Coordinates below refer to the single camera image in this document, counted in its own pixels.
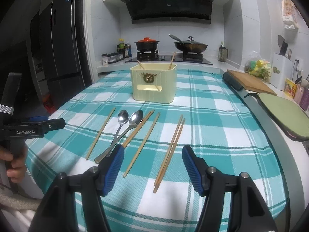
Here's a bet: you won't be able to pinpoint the pair chopstick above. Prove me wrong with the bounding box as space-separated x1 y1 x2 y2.
154 115 183 186
153 118 185 193

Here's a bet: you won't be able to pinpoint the person's left hand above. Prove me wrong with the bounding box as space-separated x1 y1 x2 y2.
1 145 28 183

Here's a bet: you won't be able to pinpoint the teal white plaid tablecloth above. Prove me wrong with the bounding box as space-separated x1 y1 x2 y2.
26 70 286 231

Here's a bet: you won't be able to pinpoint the green pad mat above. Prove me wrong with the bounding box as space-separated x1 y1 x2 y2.
244 93 308 142

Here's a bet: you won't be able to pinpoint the black refrigerator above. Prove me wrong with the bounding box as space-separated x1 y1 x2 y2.
30 0 92 104

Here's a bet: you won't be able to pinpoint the small steel spoon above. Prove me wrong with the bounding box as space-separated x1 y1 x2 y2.
112 109 129 145

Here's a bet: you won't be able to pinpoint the spice jar rack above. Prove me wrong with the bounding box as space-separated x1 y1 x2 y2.
101 52 124 66

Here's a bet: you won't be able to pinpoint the large steel spoon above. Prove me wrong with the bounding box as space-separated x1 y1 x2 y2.
94 109 143 163

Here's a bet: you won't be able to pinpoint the pink purple cups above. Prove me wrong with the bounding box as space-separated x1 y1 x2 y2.
294 80 308 112

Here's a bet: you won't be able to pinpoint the wooden cutting board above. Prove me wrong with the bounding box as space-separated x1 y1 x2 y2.
226 70 277 96

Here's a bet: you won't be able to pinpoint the yellow printed cup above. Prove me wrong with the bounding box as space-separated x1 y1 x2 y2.
284 78 297 98

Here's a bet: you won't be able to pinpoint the black rolled mat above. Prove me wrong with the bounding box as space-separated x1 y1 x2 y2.
223 72 243 91

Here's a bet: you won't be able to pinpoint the sauce bottles group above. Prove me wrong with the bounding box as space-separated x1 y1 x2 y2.
117 38 132 58

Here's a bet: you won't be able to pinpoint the white knife utensil block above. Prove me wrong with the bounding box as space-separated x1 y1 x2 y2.
270 34 294 91

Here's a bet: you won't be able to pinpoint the plastic bag with sponges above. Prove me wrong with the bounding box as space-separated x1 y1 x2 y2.
244 51 272 82

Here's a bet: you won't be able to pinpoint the cream utensil holder box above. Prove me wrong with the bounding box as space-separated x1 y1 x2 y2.
130 62 177 104

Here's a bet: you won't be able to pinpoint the black gas stove top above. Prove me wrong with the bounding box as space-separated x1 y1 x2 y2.
126 50 213 66

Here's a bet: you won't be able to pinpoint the black pot orange lid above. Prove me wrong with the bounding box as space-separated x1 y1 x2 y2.
135 37 159 52

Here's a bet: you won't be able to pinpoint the dark glass kettle jug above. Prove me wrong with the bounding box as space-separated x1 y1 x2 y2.
218 44 229 62

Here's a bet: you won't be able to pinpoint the chopstick in holder right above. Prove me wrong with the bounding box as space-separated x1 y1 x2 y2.
169 52 176 70

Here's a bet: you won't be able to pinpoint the black wok glass lid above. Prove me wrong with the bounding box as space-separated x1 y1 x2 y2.
169 34 207 53

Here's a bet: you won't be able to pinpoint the black range hood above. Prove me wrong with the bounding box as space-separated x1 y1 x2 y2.
120 0 214 24

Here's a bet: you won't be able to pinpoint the hanging paper bag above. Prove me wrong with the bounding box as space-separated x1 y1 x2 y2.
281 0 299 30

